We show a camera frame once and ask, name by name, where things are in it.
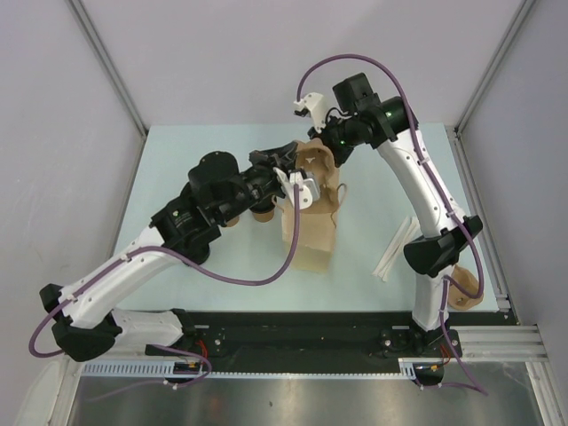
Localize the left aluminium frame post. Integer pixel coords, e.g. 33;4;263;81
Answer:
65;0;149;140

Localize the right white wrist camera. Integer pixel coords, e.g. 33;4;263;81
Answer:
294;92;329;126

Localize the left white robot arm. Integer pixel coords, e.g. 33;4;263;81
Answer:
39;142;300;362

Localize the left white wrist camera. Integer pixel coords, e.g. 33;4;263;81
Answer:
273;168;320;210

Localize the brown pulp cup carrier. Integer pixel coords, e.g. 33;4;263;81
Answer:
296;138;339;190

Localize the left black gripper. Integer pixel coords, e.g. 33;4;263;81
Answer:
217;143;298;225

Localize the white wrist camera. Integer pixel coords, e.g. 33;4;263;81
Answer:
273;168;320;210
294;92;329;126

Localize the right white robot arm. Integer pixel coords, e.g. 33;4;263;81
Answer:
295;73;483;356

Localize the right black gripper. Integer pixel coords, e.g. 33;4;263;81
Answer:
308;114;361;169

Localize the right aluminium frame post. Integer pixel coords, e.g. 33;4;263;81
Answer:
453;0;540;137

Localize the brown paper coffee cup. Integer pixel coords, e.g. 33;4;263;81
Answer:
251;209;274;223

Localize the aluminium frame post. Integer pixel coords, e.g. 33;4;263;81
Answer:
453;0;540;137
65;0;149;140

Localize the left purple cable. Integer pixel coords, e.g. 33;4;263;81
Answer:
28;170;303;356

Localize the white wrapped straw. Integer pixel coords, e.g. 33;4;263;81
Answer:
372;217;418;279
379;219;418;283

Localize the white slotted cable duct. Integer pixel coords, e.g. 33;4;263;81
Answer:
82;359;209;379

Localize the stack of brown paper cups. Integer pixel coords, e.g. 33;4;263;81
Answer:
224;216;240;228

